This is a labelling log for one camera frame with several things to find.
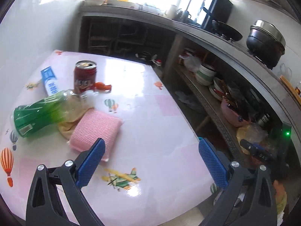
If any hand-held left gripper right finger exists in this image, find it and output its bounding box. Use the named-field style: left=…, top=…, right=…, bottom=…
left=198, top=138, right=278, bottom=226

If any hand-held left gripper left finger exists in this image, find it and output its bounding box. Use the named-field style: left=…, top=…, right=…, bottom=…
left=26, top=138, right=106, bottom=226

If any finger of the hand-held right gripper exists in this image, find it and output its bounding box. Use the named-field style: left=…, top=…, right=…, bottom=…
left=240, top=138, right=277, bottom=163

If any pink sponge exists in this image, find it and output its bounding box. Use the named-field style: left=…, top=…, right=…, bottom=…
left=68, top=108, right=124, bottom=162

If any green plastic bottle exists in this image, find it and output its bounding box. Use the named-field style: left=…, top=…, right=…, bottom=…
left=13, top=89, right=94, bottom=139

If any clear bottle with blue label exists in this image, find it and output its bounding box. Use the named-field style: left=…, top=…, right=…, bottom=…
left=40, top=66, right=60, bottom=97

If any person's right hand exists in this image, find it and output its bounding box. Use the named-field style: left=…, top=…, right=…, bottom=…
left=273, top=180, right=286, bottom=199

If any yellow plastic bag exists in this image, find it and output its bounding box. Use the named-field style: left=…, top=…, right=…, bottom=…
left=236, top=122, right=268, bottom=154

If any pink basin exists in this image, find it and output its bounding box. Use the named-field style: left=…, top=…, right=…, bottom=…
left=220, top=99, right=251, bottom=127

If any yellow cloth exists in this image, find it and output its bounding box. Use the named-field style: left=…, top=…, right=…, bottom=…
left=58, top=107, right=94, bottom=142

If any perforated metal shelf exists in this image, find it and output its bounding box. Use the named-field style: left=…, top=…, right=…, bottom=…
left=175, top=63, right=250, bottom=167

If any wooden cutting board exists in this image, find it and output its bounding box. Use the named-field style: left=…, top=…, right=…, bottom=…
left=280, top=75, right=301, bottom=99

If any pile of dishes and utensils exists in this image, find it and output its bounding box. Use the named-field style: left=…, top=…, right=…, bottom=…
left=209, top=76, right=238, bottom=100

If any white rag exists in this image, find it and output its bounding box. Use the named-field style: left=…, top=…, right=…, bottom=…
left=175, top=91, right=203, bottom=110

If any orange plastic wrapper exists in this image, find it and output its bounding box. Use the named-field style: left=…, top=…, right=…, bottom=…
left=94, top=82, right=112, bottom=92

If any red soda can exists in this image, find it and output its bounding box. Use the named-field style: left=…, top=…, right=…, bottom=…
left=74, top=60, right=97, bottom=95

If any stack of bowls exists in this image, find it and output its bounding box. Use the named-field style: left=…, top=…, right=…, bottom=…
left=196, top=63, right=217, bottom=86

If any white plastic bag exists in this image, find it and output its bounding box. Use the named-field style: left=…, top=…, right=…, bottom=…
left=179, top=53, right=201, bottom=72

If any large steel pot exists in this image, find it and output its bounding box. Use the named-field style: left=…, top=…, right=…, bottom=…
left=246, top=19, right=286, bottom=69

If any black bin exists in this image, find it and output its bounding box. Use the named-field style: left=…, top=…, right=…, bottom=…
left=135, top=51, right=153, bottom=63

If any black wok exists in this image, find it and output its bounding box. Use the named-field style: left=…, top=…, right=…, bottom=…
left=212, top=20, right=243, bottom=42

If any concrete kitchen counter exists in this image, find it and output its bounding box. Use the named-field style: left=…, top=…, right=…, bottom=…
left=79, top=3, right=301, bottom=132

